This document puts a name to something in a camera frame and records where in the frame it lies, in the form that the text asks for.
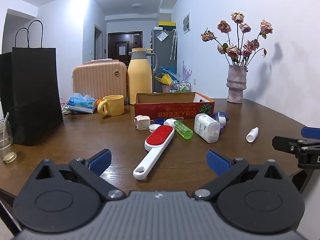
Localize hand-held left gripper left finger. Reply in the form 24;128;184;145
32;149;126;202

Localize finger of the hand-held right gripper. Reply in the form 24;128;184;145
272;136;304;153
297;127;320;147

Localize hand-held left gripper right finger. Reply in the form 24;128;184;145
192;149;288;202

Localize large white plastic bottle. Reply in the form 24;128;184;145
194;113;221;143

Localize red and white lint brush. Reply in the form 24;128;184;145
133;125;175;180

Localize red cardboard box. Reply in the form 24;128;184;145
134;92;215;120

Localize small white dropper bottle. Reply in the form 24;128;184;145
246;127;259;143

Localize blue round lid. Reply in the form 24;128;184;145
212;111;229;123

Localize green plastic bottle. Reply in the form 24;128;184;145
164;118;194;140

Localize white charger plug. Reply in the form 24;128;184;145
134;115;150;131

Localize yellow ceramic mug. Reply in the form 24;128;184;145
97;95;125;117

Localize blue tissue pack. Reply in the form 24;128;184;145
67;93;98;114

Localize pink textured vase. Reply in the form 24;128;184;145
226;65;248;104

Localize pink ribbed suitcase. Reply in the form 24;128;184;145
72;59;128;100

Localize yellow thermos jug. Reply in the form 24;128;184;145
127;47;157;105

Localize clear drinking glass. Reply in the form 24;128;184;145
0;120;17;163

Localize black paper bag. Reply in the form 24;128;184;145
0;20;64;147

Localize glass straw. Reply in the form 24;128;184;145
2;112;10;140

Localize blue plastic hangers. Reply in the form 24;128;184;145
154;66;179;84

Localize dried pink roses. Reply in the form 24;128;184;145
201;12;273;67

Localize grey interior door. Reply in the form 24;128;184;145
94;24;103;60

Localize dark wooden door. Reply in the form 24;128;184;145
108;32;143;67

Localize grey cabinet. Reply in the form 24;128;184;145
151;26;177;93

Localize folded umbrella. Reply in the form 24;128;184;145
170;29;178;60

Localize white cables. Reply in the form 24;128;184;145
60;97;73;114

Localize wire storage cart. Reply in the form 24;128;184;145
172;81;192;93

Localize purple coral wall decal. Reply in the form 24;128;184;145
182;60;192;83

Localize wall electrical panel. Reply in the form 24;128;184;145
183;12;191;34

